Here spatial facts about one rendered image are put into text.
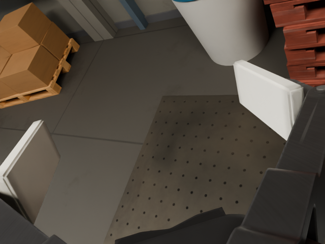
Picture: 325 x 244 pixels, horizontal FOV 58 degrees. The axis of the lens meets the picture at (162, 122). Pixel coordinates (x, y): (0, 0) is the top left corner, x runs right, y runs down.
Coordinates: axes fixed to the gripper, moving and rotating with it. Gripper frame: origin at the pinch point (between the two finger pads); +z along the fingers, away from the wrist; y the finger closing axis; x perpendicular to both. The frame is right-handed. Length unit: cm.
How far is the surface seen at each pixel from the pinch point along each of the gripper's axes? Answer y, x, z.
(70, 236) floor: -78, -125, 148
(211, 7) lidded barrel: 50, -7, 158
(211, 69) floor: 52, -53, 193
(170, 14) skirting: 44, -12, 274
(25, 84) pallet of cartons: -121, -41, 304
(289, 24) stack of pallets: 71, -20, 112
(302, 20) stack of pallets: 74, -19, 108
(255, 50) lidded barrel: 80, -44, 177
